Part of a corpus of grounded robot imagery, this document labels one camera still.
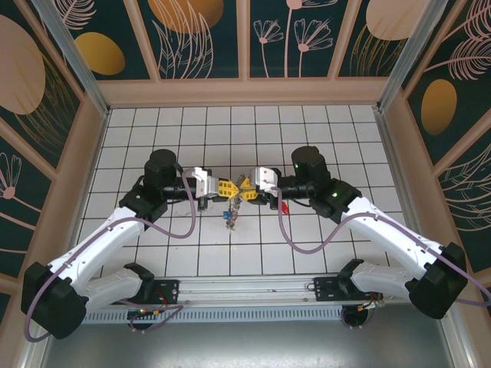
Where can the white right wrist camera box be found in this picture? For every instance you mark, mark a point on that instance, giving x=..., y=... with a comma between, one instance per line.
x=264, y=178

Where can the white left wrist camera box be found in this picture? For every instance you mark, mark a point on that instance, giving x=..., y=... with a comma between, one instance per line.
x=205, y=184

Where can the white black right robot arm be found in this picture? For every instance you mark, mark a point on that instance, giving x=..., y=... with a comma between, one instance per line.
x=383, y=234

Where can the red-head key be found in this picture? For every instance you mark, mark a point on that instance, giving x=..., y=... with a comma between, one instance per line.
x=286, y=208

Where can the aluminium front rail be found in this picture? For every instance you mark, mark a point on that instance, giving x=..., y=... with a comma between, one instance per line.
x=245, y=287

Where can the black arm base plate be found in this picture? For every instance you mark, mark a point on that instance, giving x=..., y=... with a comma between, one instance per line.
x=330, y=289
x=167, y=287

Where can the steel key disc with rings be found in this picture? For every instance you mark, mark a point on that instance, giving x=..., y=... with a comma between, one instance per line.
x=231, y=220

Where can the aluminium side rail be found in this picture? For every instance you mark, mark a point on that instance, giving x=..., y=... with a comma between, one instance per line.
x=391, y=153

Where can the aluminium corner post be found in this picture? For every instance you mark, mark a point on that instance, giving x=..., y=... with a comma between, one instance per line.
x=76, y=65
x=403, y=57

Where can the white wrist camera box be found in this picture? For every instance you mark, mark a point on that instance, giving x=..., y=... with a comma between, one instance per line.
x=264, y=178
x=205, y=184

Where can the grey metal sheet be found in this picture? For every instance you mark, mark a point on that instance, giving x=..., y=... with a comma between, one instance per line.
x=245, y=345

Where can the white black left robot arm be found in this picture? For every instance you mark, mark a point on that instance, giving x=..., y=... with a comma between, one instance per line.
x=103, y=243

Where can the blue key tag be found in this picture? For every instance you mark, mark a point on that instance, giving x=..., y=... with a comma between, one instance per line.
x=226, y=215

